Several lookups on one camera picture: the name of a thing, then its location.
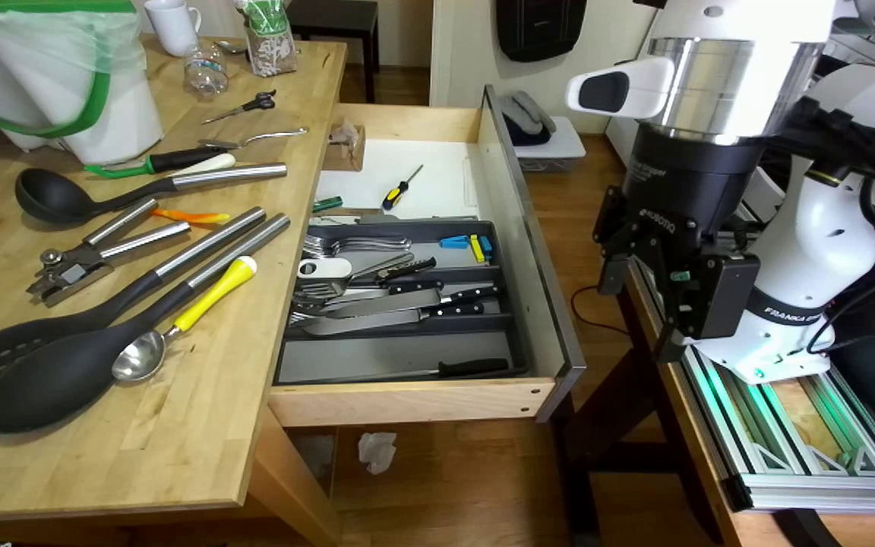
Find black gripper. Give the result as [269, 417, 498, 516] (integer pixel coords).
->
[593, 185, 758, 339]

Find white peeler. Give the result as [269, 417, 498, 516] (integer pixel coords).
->
[298, 255, 351, 282]

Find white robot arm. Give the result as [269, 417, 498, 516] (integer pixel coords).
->
[566, 0, 875, 384]

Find yellow black screwdriver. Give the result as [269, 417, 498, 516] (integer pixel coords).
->
[379, 164, 424, 211]

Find grey cutlery organizer tray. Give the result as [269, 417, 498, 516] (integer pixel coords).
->
[275, 218, 523, 386]

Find black scissors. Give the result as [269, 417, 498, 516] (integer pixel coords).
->
[203, 90, 275, 125]

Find glass jar with green items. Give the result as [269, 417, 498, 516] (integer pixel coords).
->
[236, 0, 293, 76]

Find small clear glass jar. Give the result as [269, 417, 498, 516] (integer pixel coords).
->
[185, 53, 228, 97]

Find white mug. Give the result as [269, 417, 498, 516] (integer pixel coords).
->
[143, 0, 200, 58]

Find steel can opener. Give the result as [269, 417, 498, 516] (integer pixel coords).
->
[27, 197, 192, 306]

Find white green plastic bag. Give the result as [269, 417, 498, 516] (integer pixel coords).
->
[0, 0, 164, 164]

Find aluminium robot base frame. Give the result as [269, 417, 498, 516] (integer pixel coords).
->
[658, 347, 875, 514]

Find black handled knife front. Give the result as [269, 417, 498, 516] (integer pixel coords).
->
[436, 358, 510, 378]

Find black handled knife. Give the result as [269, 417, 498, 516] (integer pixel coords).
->
[394, 286, 498, 320]
[436, 358, 510, 378]

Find orange handled peeler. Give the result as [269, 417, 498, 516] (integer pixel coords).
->
[151, 206, 231, 228]

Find black green handled utensil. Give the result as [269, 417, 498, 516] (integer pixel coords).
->
[86, 147, 236, 180]

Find yellow handled ice cream scoop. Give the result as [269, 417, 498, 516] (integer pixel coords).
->
[113, 255, 259, 384]

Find black ladle steel handle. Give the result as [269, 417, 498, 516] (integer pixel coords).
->
[16, 160, 287, 228]

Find black solid spoon steel handle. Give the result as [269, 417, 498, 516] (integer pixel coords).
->
[0, 216, 290, 436]

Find black slotted spoon steel handle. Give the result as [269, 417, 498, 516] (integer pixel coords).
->
[0, 206, 266, 374]

